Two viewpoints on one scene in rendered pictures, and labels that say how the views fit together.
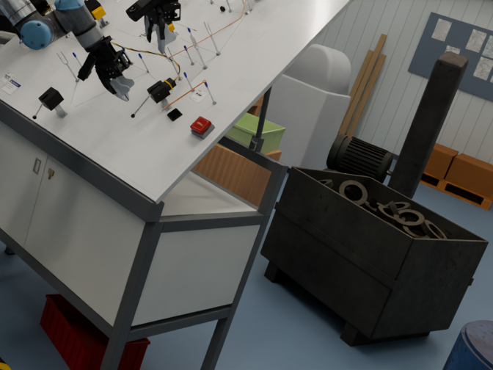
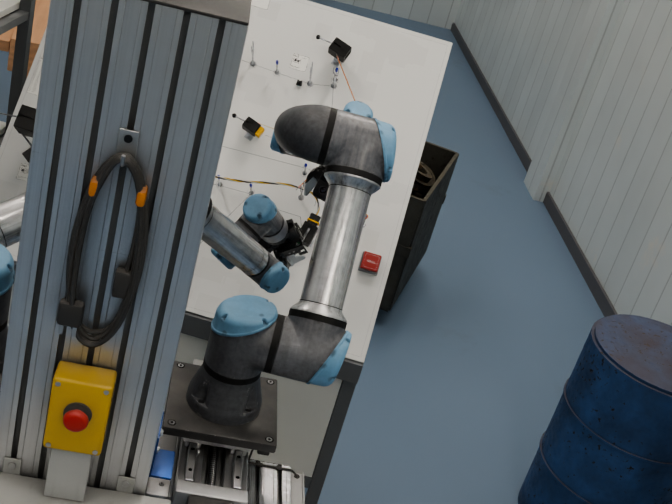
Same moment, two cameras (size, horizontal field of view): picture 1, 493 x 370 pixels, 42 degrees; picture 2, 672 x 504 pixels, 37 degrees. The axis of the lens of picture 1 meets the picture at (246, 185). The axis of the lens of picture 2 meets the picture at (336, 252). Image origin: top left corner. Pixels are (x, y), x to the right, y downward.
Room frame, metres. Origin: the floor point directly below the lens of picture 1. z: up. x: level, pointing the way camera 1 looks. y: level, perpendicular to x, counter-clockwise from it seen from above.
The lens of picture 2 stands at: (-0.02, 1.77, 2.37)
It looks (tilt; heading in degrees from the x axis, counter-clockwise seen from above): 26 degrees down; 324
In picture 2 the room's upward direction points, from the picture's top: 16 degrees clockwise
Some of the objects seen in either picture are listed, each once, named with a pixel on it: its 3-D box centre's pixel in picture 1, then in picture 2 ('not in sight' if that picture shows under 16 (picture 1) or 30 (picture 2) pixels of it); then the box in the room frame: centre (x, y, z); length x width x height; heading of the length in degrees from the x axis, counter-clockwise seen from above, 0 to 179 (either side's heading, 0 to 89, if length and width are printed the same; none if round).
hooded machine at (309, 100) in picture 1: (306, 107); not in sight; (7.10, -0.33, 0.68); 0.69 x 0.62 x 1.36; 62
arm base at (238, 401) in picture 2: not in sight; (228, 381); (1.40, 0.92, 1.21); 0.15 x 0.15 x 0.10
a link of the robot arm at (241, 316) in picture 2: not in sight; (244, 334); (1.39, 0.91, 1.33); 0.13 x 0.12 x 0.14; 58
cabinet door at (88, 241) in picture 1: (81, 233); (239, 400); (2.05, 0.48, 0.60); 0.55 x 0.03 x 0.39; 54
